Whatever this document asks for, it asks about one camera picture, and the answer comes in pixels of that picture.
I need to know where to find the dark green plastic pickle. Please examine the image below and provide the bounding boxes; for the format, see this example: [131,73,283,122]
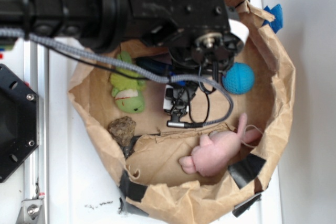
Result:
[135,57,173,76]

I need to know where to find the pink plush bunny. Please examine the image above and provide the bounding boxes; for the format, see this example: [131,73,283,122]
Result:
[178,113,263,177]

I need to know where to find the grey braided cable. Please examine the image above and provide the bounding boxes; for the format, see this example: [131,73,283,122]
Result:
[0,27,235,128]

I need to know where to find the green plush toy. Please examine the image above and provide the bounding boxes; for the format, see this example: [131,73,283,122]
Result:
[109,67,146,113]

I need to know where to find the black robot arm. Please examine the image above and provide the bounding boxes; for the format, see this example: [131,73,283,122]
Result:
[1,0,249,71]

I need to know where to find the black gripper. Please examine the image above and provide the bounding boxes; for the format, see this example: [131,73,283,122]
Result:
[123,0,246,72]

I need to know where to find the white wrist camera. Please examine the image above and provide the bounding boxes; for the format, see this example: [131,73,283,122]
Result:
[163,83,198,116]

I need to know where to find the white plastic board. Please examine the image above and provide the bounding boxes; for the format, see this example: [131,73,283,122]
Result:
[46,0,282,223]

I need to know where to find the brown paper bag tray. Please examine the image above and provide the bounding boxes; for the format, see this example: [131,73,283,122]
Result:
[68,0,295,223]

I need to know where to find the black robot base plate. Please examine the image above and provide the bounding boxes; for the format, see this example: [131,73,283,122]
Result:
[1,64,38,183]

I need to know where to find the brown rock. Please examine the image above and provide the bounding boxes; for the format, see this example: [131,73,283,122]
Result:
[107,116,137,147]

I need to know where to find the aluminium frame rail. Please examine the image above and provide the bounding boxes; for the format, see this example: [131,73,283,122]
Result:
[15,39,50,224]

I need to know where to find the blue textured ball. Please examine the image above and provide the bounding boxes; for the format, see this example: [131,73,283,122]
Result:
[222,62,255,95]

